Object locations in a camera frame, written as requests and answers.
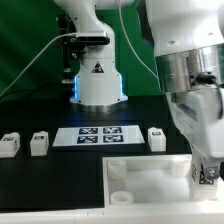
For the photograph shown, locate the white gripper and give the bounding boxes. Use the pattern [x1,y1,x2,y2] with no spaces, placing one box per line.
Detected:
[166,86,224,180]

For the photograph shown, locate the white square tabletop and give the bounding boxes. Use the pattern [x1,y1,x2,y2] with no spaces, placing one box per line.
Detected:
[102,154,224,207]

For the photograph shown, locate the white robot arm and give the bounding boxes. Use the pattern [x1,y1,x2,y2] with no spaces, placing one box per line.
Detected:
[54,0,224,181]

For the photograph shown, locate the white sheet with tags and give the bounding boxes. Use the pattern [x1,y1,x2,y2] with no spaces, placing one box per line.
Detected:
[53,125,144,147]

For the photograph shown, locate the black cable on table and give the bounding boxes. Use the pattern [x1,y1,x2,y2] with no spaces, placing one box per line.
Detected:
[0,83,74,103]

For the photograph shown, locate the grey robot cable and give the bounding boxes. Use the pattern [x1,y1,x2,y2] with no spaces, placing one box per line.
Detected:
[119,0,159,81]

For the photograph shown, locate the white cable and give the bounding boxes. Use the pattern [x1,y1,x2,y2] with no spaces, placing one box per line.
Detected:
[0,32,78,99]

